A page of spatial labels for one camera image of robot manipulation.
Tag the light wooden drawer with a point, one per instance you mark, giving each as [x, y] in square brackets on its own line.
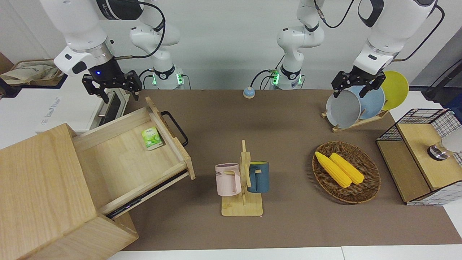
[115, 159]

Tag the blue wooden desk bell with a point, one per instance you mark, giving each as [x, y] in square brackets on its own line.
[249, 93]

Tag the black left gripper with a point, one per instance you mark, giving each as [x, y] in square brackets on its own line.
[362, 77]

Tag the light blue plate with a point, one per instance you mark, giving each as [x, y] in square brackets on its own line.
[371, 104]

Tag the yellow corn cob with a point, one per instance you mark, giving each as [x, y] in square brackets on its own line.
[348, 169]
[332, 169]

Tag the wooden plate rack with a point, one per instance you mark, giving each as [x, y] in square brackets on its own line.
[361, 123]

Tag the brown wicker basket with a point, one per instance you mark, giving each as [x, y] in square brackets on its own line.
[346, 195]

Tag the grey plate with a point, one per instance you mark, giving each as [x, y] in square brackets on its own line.
[343, 110]

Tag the light wooden cabinet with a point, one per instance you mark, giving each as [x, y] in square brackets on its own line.
[36, 180]

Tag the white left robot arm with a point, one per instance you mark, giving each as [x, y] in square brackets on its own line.
[393, 21]

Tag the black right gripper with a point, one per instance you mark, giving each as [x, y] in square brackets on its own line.
[104, 74]

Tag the brown table mat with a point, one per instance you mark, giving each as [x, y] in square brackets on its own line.
[288, 224]

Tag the wooden mug rack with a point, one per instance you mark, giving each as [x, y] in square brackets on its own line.
[242, 207]

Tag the white toaster oven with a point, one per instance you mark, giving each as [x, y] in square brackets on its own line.
[72, 108]

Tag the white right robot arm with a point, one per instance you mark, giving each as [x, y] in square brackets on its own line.
[79, 21]

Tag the yellow plate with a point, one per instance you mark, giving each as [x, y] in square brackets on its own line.
[395, 90]

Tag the green tea box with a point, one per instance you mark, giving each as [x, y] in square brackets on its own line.
[151, 139]

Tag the white cylinder bottle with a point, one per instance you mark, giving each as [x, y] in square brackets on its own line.
[453, 141]

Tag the beige cloth bag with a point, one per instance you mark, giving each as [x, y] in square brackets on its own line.
[32, 72]

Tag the blue mug yellow inside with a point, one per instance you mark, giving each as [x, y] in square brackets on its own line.
[261, 178]

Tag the pink mug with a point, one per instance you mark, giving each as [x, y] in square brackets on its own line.
[225, 180]

